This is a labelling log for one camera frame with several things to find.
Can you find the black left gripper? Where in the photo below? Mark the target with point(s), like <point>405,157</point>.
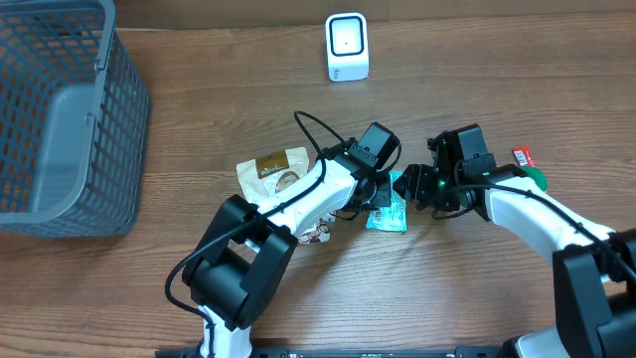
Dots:
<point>380,194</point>

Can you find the white barcode scanner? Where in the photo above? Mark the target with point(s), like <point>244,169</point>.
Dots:
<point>347,47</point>

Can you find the red snack bar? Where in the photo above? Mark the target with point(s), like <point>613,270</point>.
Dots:
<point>523,156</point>

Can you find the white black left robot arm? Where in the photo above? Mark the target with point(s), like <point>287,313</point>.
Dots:
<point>239,263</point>

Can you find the teal tissue packet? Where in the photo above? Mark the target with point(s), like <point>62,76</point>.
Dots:
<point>393,217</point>

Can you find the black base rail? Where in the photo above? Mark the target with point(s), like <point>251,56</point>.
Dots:
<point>458,352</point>

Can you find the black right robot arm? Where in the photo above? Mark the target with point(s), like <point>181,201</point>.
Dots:
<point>593,265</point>

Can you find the white snack wrapper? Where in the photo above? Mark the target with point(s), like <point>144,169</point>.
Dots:
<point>282,172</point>

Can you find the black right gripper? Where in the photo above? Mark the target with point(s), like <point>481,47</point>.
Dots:
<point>427,181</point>

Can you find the green lid jar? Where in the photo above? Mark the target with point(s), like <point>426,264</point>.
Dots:
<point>537,175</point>

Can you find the grey plastic mesh basket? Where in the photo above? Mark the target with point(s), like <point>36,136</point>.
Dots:
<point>74,121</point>

